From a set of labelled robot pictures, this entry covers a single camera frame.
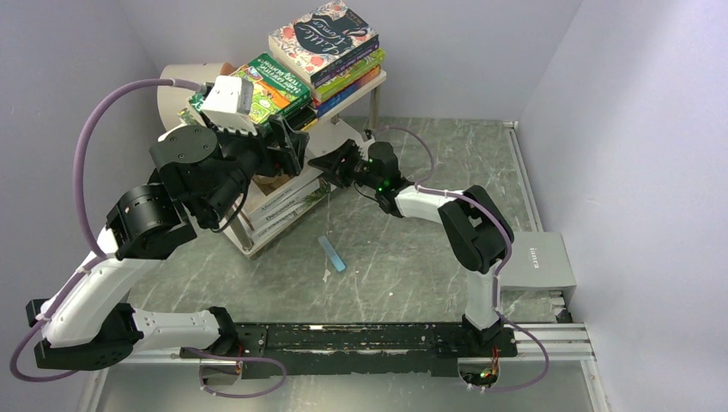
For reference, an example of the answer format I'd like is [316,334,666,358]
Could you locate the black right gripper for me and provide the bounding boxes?
[308,139,381,191]

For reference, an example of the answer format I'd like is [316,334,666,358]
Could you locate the black Moon and Sixpence book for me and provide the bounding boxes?
[285,106,318,130]

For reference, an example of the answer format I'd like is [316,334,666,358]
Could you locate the white magazine with photo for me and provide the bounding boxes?
[243,167,321,220]

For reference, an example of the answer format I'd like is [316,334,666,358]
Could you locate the brown cover book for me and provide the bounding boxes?
[247,187,329,231]

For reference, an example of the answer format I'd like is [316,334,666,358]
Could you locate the green 104-storey treehouse book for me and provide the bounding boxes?
[178,52,312,130]

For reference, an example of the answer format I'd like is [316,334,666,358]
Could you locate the white palm leaf book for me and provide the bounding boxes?
[245,179,336,244]

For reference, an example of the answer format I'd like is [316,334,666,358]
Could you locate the floral Little Women book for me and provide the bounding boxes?
[268,1,379,88]

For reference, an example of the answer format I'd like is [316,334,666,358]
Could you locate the grey laptop box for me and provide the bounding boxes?
[500,232,577,291]

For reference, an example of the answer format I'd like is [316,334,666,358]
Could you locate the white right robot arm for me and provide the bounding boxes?
[308,139,514,355]

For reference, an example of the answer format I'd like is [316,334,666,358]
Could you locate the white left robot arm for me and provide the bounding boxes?
[27,116,309,372]

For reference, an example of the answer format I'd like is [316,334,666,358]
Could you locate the blue orange book in stack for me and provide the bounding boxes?
[316,65,381,118]

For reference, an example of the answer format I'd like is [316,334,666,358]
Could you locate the green treehouse book in stack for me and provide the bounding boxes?
[312,48,386,106]

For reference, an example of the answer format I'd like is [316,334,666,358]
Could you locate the white two-tier shelf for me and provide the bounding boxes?
[224,70,387,258]

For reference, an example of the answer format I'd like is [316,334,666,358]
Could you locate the light blue glue stick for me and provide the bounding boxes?
[318,235,347,272]

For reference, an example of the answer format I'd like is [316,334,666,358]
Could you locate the white tape roll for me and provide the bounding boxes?
[156,62,240,129]

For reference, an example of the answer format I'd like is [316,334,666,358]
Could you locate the purple treehouse book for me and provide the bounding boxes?
[313,40,385,94]

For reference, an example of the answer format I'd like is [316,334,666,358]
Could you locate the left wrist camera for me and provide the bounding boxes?
[201,76,258,136]

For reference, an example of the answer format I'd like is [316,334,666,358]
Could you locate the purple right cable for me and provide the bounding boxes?
[369,125,552,395]

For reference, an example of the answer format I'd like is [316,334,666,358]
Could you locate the purple cable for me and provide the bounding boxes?
[8,78,288,399]
[369,125,552,395]

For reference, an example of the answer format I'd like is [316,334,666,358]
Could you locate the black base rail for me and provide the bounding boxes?
[204,320,518,379]

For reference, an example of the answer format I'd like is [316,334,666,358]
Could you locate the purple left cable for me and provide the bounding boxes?
[8,78,288,399]

